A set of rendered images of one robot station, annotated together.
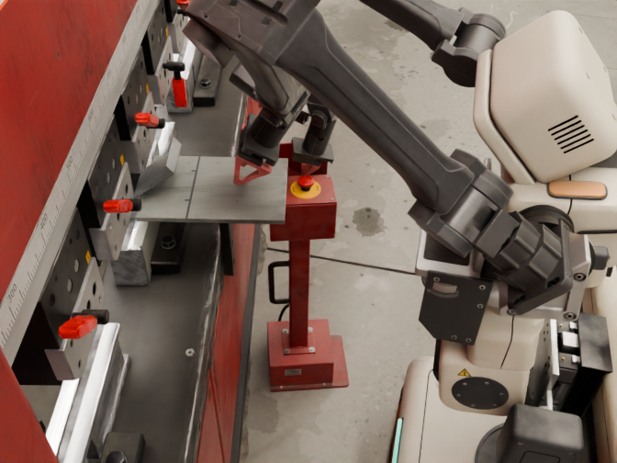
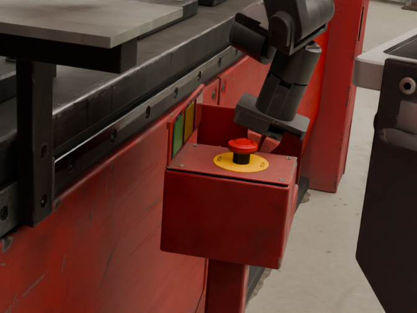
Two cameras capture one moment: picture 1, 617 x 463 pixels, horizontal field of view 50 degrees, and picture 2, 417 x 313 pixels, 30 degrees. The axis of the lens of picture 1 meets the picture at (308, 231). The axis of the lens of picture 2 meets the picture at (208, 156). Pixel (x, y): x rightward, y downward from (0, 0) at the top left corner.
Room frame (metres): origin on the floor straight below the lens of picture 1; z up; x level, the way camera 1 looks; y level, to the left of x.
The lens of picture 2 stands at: (0.28, -0.21, 1.13)
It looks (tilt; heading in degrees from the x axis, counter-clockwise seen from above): 20 degrees down; 16
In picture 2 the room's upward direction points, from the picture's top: 4 degrees clockwise
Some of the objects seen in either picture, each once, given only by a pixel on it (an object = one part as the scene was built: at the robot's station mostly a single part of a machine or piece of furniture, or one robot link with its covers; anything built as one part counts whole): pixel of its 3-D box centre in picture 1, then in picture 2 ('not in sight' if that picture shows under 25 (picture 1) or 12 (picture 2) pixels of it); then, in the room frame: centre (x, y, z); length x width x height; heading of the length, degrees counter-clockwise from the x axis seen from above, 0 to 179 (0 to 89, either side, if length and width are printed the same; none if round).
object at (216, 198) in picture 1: (216, 187); (23, 9); (0.94, 0.17, 1.00); 0.26 x 0.18 x 0.01; 90
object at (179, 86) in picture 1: (175, 84); not in sight; (1.10, 0.26, 1.12); 0.04 x 0.02 x 0.10; 90
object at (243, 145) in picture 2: (306, 185); (241, 153); (1.20, 0.01, 0.79); 0.04 x 0.04 x 0.04
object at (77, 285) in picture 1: (44, 297); not in sight; (0.52, 0.32, 1.18); 0.15 x 0.09 x 0.17; 0
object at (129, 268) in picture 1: (148, 197); not in sight; (1.00, 0.32, 0.92); 0.39 x 0.06 x 0.10; 0
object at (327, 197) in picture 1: (299, 186); (237, 171); (1.25, 0.02, 0.75); 0.20 x 0.16 x 0.18; 6
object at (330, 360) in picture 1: (308, 352); not in sight; (1.25, -0.01, 0.06); 0.25 x 0.20 x 0.12; 96
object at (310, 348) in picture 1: (298, 340); not in sight; (1.25, 0.02, 0.13); 0.10 x 0.10 x 0.01; 6
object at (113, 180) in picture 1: (86, 190); not in sight; (0.72, 0.32, 1.18); 0.15 x 0.09 x 0.17; 0
